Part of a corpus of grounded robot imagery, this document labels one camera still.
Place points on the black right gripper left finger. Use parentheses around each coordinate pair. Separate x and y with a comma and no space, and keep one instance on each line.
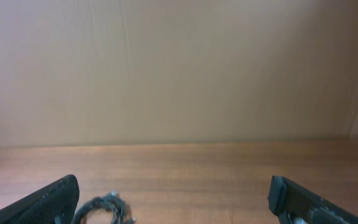
(54,203)

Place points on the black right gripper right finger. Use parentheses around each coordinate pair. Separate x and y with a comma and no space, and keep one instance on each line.
(292,203)

